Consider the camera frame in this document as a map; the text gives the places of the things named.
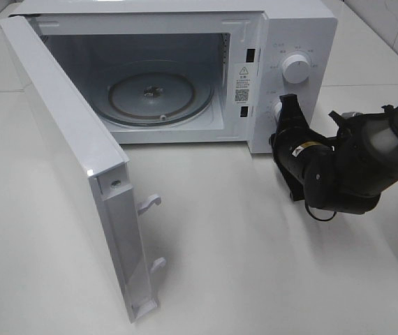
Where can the white microwave door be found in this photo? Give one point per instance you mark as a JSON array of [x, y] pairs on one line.
[[91, 166]]

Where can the white microwave knob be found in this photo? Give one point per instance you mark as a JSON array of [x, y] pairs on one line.
[[296, 67], [276, 111]]

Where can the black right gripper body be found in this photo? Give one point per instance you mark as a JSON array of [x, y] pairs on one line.
[[293, 150]]

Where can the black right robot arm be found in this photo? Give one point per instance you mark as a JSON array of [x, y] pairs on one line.
[[345, 173]]

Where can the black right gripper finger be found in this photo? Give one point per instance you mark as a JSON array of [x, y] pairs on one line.
[[291, 118]]

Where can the upper white microwave knob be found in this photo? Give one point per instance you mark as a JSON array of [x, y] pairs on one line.
[[296, 67]]

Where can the glass microwave turntable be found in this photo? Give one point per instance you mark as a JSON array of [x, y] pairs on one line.
[[152, 93]]

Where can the white microwave oven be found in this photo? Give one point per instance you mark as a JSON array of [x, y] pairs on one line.
[[240, 43]]

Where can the lower white microwave knob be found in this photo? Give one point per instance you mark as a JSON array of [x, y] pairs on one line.
[[276, 111]]

